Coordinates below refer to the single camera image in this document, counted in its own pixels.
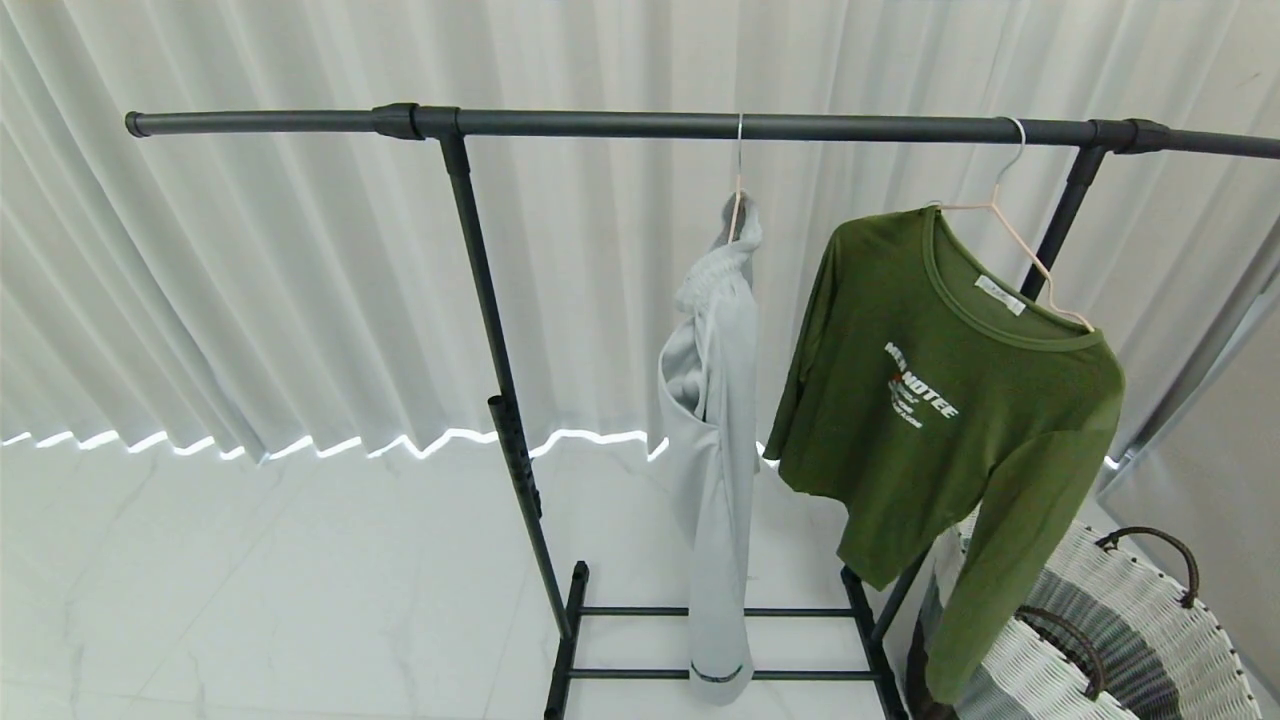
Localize white curtain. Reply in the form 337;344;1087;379
0;0;1280;471

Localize pink clothes hanger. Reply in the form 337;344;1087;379
933;118;1098;334
726;113;751;246

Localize pale grey shorts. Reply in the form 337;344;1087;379
657;192;764;707

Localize black clothes rack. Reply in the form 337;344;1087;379
125;103;1280;720

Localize green garment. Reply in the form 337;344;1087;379
763;207;1127;707

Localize white laundry basket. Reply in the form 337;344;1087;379
905;512;1266;720

